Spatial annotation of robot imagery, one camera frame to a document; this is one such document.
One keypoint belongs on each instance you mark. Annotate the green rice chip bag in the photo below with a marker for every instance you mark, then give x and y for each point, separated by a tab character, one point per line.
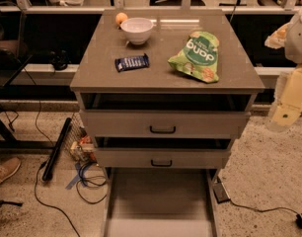
199	57

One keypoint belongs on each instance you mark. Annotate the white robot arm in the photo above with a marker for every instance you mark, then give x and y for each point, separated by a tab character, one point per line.
286	108

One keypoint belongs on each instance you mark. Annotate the grey drawer cabinet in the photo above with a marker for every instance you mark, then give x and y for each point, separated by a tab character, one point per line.
99	86

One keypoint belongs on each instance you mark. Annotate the grey top drawer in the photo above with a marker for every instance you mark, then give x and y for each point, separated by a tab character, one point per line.
164	124

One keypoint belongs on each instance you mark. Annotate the grey middle drawer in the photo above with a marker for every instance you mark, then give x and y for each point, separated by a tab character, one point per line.
206	153

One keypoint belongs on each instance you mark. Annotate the grey open bottom drawer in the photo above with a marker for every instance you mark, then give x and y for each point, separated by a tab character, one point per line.
160	203

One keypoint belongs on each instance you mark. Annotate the blue snack bar wrapper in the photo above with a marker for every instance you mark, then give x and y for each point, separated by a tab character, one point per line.
132	63

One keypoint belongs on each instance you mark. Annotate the white ceramic bowl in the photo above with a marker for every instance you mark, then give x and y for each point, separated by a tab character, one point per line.
137	30

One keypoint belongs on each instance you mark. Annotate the orange fruit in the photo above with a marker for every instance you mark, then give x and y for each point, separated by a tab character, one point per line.
120	17

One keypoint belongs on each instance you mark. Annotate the black headphones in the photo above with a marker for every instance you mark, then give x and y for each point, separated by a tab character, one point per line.
59	60

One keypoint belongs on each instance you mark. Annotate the black power adapter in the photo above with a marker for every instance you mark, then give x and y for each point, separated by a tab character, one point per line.
220	192

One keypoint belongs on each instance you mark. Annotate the black long bar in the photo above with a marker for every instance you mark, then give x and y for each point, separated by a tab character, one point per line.
48	171

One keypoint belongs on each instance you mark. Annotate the tan shoe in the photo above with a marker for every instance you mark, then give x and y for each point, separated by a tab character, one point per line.
9	168

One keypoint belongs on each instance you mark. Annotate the wire basket with items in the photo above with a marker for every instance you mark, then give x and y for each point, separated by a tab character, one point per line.
78	144

